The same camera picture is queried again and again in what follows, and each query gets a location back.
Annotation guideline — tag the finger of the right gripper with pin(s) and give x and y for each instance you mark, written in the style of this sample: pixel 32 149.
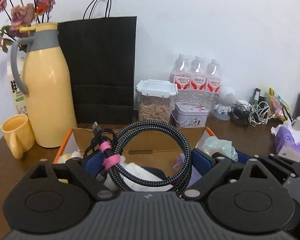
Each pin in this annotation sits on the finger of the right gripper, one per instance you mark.
pixel 242 156

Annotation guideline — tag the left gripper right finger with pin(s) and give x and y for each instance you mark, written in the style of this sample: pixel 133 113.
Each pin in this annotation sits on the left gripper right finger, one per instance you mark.
pixel 212 170

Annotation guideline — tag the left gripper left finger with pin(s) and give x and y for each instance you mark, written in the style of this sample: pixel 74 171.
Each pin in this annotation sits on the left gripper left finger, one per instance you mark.
pixel 89 174

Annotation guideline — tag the yellow white plush toy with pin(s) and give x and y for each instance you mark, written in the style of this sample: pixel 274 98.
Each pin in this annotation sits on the yellow white plush toy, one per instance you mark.
pixel 64 157

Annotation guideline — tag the iridescent plastic ball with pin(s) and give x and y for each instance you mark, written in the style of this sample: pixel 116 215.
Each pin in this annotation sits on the iridescent plastic ball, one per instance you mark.
pixel 212 145

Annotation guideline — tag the purple knit pouch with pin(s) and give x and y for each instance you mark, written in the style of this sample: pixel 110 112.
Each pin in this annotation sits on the purple knit pouch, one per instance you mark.
pixel 195 175

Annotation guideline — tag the dark blue zip case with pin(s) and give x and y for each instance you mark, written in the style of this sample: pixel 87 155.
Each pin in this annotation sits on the dark blue zip case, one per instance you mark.
pixel 155 171

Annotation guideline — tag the purple tissue pack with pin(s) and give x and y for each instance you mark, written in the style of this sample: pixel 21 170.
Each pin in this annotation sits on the purple tissue pack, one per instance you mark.
pixel 287 141

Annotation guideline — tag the yellow thermos jug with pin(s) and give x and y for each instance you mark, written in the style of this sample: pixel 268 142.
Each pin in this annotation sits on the yellow thermos jug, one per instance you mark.
pixel 41 73

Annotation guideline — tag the white tin box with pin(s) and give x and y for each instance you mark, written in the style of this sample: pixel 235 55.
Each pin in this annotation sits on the white tin box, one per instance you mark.
pixel 189 115

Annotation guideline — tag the white robot toy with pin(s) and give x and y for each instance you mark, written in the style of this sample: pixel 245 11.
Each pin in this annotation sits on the white robot toy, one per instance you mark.
pixel 225 100

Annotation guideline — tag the yellow mug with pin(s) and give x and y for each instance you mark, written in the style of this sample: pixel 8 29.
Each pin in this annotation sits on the yellow mug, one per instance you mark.
pixel 18 134

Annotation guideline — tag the snack packet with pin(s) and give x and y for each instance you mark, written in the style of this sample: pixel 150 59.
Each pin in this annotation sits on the snack packet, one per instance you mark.
pixel 279 109

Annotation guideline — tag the red cardboard box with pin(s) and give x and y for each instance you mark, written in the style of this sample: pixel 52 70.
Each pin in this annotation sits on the red cardboard box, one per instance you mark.
pixel 77 139

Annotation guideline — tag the right water bottle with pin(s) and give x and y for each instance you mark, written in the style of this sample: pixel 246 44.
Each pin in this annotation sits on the right water bottle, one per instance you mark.
pixel 213 82

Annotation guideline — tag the water bottle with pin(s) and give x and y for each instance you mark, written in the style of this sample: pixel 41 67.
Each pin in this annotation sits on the water bottle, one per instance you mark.
pixel 180 76
pixel 198 79
pixel 213 82

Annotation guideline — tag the middle water bottle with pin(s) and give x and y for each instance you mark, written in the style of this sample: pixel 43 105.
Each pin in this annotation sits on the middle water bottle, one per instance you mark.
pixel 198 79

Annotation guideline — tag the clear food storage container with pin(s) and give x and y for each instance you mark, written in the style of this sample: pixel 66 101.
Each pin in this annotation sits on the clear food storage container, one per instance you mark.
pixel 156 100

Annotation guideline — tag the white milk carton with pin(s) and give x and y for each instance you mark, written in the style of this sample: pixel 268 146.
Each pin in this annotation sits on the white milk carton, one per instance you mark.
pixel 18 97

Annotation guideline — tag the left water bottle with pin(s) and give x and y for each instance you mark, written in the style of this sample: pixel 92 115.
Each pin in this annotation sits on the left water bottle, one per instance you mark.
pixel 180 76

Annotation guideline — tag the black paper bag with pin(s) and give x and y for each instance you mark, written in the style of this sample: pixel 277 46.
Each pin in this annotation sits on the black paper bag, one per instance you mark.
pixel 100 53

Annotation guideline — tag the dried pink flower bouquet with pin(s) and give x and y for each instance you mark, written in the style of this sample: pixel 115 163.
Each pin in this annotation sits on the dried pink flower bouquet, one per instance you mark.
pixel 21 15

